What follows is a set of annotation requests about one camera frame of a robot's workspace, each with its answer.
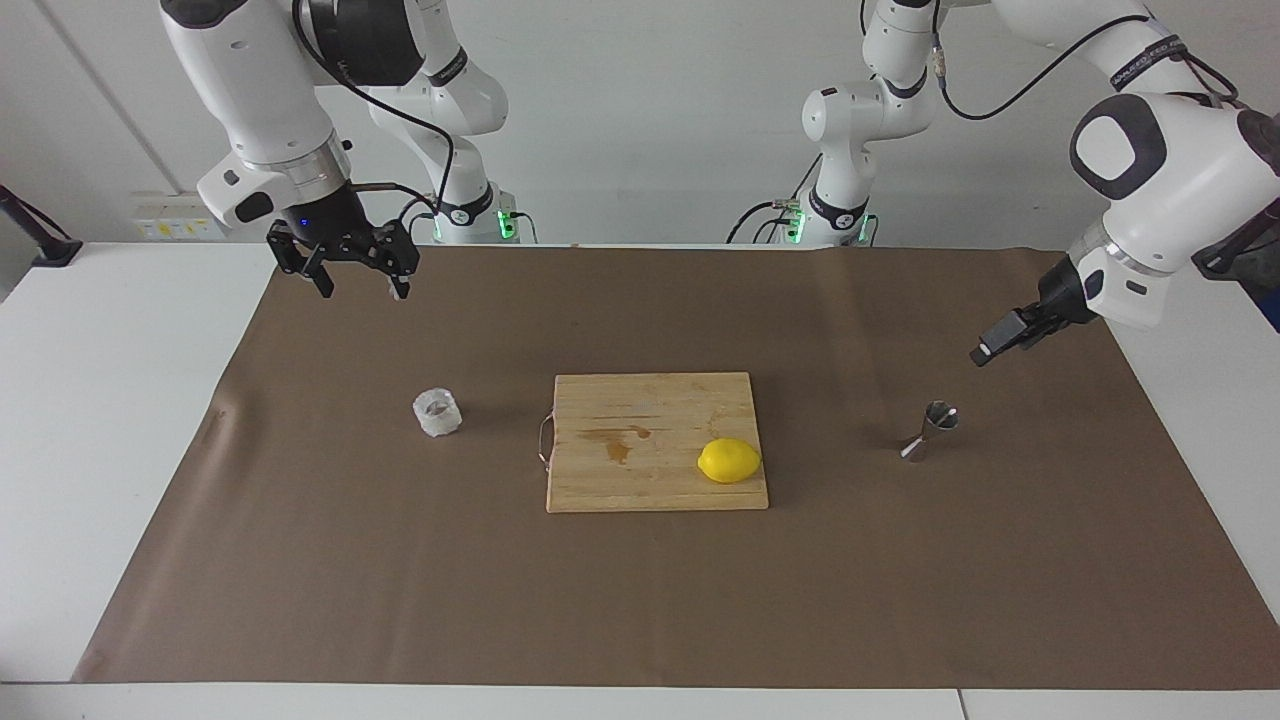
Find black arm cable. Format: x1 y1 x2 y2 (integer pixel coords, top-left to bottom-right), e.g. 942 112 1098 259
930 10 1246 121
290 0 457 216

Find wooden cutting board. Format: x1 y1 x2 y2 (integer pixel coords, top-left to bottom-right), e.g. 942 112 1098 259
538 372 770 514

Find white wall socket box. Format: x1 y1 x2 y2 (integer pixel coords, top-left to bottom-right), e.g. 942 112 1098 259
133 192 229 242

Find brown paper table mat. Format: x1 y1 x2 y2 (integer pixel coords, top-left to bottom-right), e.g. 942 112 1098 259
72 243 1280 691

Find steel double jigger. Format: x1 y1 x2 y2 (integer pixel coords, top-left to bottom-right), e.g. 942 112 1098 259
899 400 961 463

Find black base cables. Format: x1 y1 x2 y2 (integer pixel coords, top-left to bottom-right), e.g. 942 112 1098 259
400 195 541 246
726 195 806 246

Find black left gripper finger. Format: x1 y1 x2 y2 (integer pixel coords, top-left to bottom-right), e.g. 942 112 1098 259
969 308 1049 367

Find black clamp mount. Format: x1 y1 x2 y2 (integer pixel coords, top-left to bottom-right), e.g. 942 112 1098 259
0 185 83 267
1195 200 1280 281

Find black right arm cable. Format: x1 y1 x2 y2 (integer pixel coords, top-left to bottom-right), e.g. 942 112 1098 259
290 0 457 216

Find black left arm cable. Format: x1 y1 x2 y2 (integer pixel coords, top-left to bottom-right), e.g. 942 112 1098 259
930 10 1246 121

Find small clear glass cup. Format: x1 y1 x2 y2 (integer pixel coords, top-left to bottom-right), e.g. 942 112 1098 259
413 388 463 438

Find yellow lemon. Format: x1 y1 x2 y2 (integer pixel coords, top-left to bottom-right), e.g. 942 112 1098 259
697 438 763 485

